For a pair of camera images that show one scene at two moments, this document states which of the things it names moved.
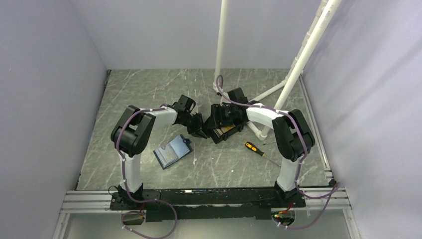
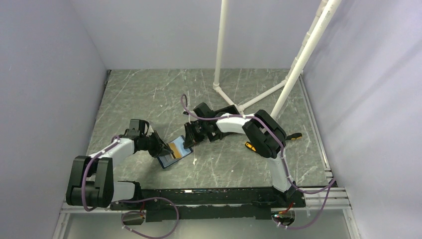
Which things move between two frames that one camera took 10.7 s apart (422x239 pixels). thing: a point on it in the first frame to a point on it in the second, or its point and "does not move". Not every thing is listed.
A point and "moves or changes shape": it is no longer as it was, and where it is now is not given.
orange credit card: (221, 130) moves or changes shape
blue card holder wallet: (167, 154) does not move
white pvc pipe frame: (327, 9) does not move
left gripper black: (199, 128) to (160, 149)
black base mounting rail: (170, 204) does not move
